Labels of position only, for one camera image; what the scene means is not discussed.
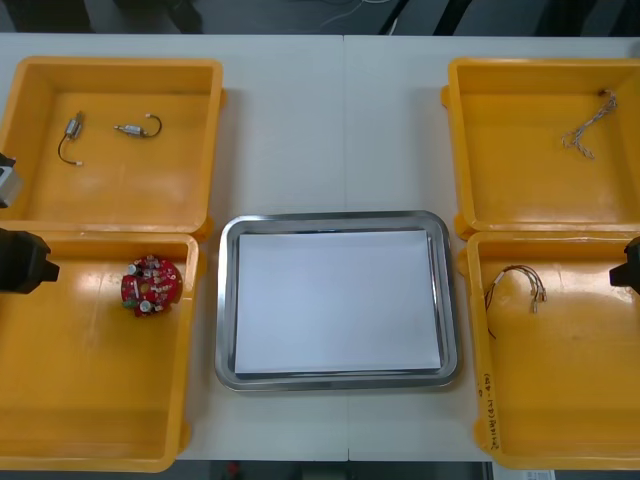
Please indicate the white paper sheet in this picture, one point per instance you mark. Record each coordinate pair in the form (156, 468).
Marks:
(335, 300)

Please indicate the steel tray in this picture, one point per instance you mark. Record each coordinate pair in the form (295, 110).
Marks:
(226, 300)

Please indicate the small metal solenoid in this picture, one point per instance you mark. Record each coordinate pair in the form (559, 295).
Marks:
(132, 130)
(75, 129)

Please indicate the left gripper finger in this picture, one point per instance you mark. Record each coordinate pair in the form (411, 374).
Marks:
(51, 272)

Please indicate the round red circuit board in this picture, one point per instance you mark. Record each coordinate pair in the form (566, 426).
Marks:
(150, 287)

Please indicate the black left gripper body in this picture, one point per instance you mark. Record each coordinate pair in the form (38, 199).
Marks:
(20, 260)

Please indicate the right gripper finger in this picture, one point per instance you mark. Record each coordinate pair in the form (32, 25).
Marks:
(621, 277)

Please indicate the yellow-orange plastic bin with handwriting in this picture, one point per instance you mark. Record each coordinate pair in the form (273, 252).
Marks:
(550, 390)

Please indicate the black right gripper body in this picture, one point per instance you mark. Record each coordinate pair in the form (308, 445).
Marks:
(635, 260)

